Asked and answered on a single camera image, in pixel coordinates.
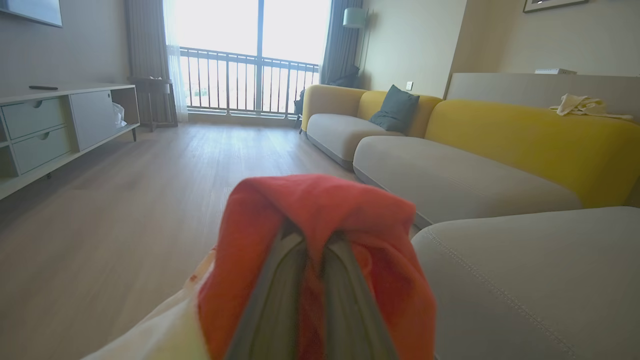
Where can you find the grey curtain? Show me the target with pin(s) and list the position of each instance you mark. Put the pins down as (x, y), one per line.
(340, 45)

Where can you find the framed wall picture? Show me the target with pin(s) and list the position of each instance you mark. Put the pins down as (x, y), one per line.
(550, 4)

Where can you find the black remote control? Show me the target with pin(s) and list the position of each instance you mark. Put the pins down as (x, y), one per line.
(43, 88)

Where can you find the white plastic bag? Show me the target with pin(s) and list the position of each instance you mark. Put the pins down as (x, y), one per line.
(118, 116)

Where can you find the red and white garment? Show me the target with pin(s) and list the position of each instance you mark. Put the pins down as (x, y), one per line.
(310, 210)

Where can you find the glass balcony door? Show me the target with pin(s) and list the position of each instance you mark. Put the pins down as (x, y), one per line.
(260, 25)

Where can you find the pale grey tv cabinet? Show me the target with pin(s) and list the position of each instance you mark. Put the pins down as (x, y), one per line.
(92, 117)

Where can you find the cream crumpled cloth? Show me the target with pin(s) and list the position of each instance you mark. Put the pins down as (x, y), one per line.
(580, 105)

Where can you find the dark wooden side table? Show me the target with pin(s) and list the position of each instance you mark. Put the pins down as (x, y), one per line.
(152, 85)

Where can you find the brown curtain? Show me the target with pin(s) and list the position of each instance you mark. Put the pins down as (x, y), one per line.
(145, 45)

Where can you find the white shade floor lamp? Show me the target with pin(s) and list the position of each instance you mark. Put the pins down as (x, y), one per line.
(354, 17)

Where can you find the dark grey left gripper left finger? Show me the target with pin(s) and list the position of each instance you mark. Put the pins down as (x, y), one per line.
(280, 300)

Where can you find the sheer white curtain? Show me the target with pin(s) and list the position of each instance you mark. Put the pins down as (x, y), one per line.
(174, 75)

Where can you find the black floor item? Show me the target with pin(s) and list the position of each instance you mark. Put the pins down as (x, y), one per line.
(299, 107)

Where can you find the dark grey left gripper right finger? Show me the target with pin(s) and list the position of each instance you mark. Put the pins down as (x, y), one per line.
(350, 310)

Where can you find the teal throw cushion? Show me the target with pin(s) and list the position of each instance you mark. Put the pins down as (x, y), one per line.
(396, 109)

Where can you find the white flat box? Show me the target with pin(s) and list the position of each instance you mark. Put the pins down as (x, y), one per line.
(555, 71)

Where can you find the metal balcony railing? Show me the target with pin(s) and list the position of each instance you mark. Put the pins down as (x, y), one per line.
(250, 57)

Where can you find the yellow and grey sofa section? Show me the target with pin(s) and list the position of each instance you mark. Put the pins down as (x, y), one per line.
(340, 132)
(450, 175)

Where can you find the grey low partition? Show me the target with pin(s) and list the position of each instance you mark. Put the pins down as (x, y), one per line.
(500, 87)

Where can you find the wall mounted television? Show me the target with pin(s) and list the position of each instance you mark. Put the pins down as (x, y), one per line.
(35, 10)

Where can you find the grey fabric sofa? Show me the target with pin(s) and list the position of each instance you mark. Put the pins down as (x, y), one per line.
(540, 280)

